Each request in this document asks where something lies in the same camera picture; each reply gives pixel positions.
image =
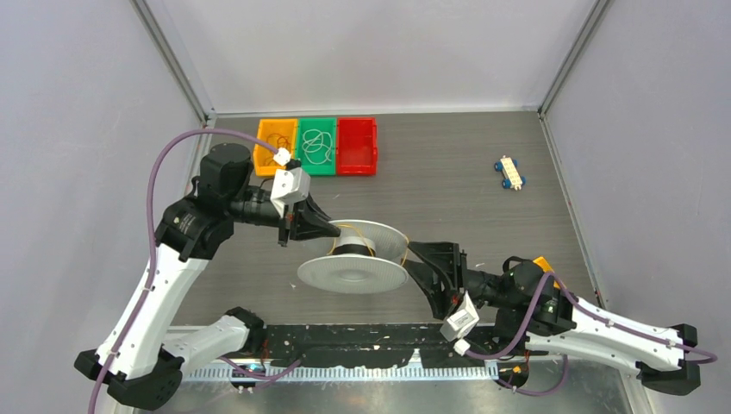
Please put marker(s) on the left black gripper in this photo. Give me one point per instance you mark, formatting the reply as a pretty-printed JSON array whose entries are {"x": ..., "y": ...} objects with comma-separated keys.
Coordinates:
[{"x": 304, "y": 222}]

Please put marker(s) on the white plastic spool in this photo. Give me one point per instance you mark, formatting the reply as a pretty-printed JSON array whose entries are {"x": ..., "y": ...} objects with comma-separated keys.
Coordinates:
[{"x": 367, "y": 258}]

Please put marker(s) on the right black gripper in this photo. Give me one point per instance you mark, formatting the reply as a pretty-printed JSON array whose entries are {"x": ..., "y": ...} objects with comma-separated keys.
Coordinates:
[{"x": 445, "y": 266}]

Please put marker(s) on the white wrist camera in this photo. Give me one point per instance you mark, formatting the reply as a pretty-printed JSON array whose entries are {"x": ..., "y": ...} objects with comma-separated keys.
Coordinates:
[
  {"x": 461, "y": 321},
  {"x": 289, "y": 188}
]

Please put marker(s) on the small yellow block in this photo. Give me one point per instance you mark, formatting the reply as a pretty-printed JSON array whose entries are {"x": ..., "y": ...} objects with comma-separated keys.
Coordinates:
[{"x": 542, "y": 262}]

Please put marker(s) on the yellow bin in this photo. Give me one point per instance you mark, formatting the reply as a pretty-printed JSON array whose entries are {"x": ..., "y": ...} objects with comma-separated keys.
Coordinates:
[{"x": 277, "y": 133}]

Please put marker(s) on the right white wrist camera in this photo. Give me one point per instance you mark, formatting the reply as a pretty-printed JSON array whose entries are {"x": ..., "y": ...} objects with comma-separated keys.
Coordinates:
[{"x": 461, "y": 321}]

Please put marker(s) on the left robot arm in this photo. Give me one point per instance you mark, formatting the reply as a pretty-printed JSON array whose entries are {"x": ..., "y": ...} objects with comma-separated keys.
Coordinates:
[{"x": 136, "y": 364}]

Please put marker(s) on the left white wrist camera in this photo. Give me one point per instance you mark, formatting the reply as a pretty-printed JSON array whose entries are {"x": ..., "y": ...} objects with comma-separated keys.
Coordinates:
[{"x": 289, "y": 188}]

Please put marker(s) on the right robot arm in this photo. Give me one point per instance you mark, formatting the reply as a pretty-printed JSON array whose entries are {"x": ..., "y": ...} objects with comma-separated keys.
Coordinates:
[{"x": 527, "y": 310}]

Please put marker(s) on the green bin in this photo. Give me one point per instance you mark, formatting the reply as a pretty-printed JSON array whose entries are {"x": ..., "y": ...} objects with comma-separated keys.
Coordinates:
[{"x": 316, "y": 145}]

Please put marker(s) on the white blue toy car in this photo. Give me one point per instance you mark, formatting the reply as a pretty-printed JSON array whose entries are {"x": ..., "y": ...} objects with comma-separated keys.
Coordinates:
[{"x": 512, "y": 179}]

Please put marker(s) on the red bin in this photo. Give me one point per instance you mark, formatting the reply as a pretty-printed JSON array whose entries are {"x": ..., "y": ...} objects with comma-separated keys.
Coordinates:
[{"x": 356, "y": 146}]

